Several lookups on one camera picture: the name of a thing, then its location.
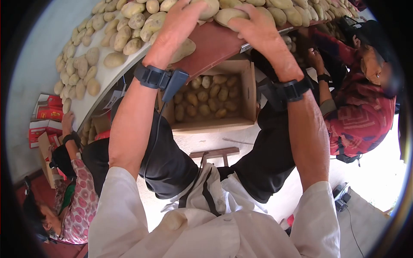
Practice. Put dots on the person's right hand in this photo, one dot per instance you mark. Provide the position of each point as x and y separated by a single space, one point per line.
271 42

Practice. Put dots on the person's left hand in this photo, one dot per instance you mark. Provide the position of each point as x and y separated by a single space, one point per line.
169 35

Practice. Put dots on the person's right fingers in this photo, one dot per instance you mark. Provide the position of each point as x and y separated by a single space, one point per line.
250 9

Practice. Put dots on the person's left fingers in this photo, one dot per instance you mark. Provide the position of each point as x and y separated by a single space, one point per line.
190 8

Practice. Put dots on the person's right thumb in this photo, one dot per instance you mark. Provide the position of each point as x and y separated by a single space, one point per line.
247 38

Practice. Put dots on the person's right index finger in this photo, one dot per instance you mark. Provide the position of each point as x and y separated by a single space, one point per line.
238 23

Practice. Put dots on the long pale potato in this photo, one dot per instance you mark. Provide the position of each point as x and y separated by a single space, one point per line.
229 13

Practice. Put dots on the large round pale potato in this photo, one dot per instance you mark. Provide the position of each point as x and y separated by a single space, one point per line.
210 9

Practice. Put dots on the grey metal bar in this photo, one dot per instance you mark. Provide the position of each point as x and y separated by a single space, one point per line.
267 38

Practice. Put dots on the red-brown chute board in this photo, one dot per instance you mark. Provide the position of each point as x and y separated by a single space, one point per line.
213 45

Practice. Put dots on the oval potato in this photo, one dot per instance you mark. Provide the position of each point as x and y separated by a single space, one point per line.
186 50

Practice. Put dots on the brown cardboard box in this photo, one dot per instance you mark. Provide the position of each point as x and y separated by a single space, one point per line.
248 93
100 124

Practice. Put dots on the black wrist band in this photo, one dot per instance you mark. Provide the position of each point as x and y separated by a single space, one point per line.
151 77
292 90

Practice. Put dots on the batch of packed potatoes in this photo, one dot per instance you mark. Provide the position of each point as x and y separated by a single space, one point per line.
206 96

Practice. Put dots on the pile of loose potatoes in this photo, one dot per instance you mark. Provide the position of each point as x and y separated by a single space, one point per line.
122 35

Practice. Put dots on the white conveyor table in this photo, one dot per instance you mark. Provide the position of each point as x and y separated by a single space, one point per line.
106 72

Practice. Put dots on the wooden stool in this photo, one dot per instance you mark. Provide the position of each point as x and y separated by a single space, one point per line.
214 153

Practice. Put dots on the stack of red cartons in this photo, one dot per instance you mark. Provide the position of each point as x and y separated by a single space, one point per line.
45 124

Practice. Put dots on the person's body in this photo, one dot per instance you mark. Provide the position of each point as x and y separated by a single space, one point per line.
206 232

